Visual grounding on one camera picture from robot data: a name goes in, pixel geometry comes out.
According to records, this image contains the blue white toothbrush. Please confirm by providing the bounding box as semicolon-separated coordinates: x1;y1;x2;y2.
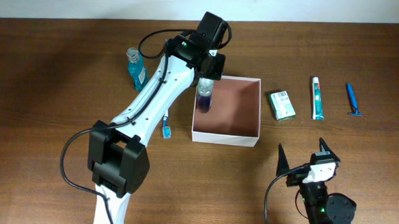
162;110;172;139

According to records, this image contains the white toothpaste tube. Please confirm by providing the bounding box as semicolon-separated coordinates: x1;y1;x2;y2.
312;76;325;120

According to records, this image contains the clear purple soap pump bottle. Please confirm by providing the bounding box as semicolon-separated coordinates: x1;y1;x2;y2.
196;78;214;113

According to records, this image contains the blue mouthwash bottle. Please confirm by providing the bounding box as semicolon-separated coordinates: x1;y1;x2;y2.
127;48;148;92

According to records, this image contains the blue disposable razor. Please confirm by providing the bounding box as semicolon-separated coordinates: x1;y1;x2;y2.
346;84;363;116

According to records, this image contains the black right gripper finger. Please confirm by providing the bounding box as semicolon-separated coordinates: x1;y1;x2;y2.
276;143;290;177
319;138;340;163

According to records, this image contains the white cardboard box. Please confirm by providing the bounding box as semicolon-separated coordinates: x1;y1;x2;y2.
191;76;262;147

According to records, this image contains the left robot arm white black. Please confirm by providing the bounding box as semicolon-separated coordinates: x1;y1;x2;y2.
87;12;232;224

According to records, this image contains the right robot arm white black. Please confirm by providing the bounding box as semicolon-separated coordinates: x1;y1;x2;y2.
276;138;357;224

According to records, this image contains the green white soap box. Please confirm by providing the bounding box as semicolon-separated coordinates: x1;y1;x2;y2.
268;91;296;121

